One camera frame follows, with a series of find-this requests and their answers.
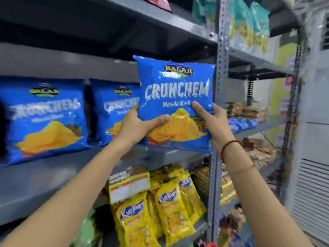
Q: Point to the pile of yellow snack packets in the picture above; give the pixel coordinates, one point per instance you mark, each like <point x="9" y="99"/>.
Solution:
<point x="169" y="210"/>

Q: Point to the green snack packet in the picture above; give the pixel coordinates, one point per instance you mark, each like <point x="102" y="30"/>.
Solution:
<point x="86" y="234"/>

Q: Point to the person's right thumb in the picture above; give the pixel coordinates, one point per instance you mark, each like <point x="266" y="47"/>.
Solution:
<point x="201" y="110"/>

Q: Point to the person's left thumb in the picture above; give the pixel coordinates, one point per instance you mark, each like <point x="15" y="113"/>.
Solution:
<point x="156" y="121"/>

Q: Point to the person's right hand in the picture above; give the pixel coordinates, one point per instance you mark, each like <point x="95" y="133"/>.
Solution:
<point x="218" y="128"/>

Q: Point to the person's left forearm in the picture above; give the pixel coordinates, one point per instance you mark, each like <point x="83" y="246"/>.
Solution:
<point x="64" y="198"/>

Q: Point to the pile of small blue packs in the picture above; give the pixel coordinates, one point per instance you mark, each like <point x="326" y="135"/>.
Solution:
<point x="241" y="124"/>

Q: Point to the grey metal shelving rack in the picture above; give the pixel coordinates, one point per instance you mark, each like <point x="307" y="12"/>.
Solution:
<point x="221" y="74"/>

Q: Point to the blue chips packet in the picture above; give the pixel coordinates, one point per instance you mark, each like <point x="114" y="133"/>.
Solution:
<point x="174" y="82"/>
<point x="115" y="108"/>
<point x="43" y="120"/>

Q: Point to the person's right forearm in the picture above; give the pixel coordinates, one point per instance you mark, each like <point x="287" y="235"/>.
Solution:
<point x="257" y="198"/>

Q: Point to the stack of yellow orange packets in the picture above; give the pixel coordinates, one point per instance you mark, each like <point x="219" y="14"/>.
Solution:
<point x="226" y="187"/>

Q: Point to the white standing air conditioner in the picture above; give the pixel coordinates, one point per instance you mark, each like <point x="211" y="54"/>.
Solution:
<point x="313" y="151"/>

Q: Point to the pink snack packet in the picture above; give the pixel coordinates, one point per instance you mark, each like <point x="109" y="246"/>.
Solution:
<point x="159" y="2"/>

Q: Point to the green yellow wall poster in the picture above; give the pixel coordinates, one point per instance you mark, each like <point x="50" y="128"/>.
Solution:
<point x="281" y="74"/>

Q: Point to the row of teal snack packets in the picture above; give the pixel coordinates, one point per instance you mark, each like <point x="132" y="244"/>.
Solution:
<point x="252" y="25"/>

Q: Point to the red thread wristband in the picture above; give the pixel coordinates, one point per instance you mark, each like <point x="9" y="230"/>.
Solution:
<point x="227" y="145"/>

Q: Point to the stack of brown biscuit packs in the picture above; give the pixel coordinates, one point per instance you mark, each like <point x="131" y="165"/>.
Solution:
<point x="249" y="110"/>

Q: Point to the person's left hand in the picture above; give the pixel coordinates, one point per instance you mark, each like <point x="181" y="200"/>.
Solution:
<point x="131" y="129"/>

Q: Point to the pile of brown snack packs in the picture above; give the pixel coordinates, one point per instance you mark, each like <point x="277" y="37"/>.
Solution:
<point x="259" y="151"/>

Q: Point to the pile of dark snack packets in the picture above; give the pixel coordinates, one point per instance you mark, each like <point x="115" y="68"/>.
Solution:
<point x="231" y="223"/>

